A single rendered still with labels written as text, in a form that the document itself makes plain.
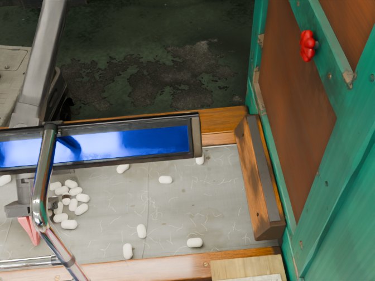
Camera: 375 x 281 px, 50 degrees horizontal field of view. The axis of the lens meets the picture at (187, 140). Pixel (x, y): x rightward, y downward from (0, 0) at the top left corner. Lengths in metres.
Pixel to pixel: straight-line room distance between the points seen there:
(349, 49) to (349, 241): 0.24
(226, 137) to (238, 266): 0.36
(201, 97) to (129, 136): 1.58
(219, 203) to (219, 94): 1.32
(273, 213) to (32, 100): 0.57
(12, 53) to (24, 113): 1.04
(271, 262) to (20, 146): 0.54
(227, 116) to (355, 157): 0.66
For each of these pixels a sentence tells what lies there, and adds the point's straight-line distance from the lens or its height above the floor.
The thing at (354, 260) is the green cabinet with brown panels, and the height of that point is 1.10.
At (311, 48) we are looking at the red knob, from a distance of 0.57.
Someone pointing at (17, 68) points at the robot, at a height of 0.47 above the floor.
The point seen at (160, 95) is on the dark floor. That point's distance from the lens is 2.26.
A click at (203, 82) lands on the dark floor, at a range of 2.31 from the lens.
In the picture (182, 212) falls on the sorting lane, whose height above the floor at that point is 0.74.
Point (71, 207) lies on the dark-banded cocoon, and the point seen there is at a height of 0.76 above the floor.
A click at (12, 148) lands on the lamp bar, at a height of 1.09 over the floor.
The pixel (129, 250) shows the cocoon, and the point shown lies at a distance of 0.93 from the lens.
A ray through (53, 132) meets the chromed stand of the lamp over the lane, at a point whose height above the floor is 1.12.
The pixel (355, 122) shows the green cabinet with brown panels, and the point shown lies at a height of 1.25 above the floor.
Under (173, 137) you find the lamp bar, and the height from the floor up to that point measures 1.08.
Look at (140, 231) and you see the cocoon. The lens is 0.94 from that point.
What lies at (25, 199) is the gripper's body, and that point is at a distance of 0.95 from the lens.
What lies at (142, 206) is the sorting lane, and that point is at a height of 0.74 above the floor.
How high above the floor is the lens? 1.60
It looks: 52 degrees down
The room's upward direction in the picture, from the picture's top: 4 degrees counter-clockwise
